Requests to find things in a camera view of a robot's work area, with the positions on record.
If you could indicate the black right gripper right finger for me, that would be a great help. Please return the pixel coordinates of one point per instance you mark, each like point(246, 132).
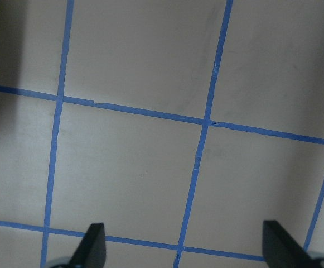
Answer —
point(279, 249)

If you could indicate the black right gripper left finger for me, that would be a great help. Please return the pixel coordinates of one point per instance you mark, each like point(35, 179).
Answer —
point(91, 252)

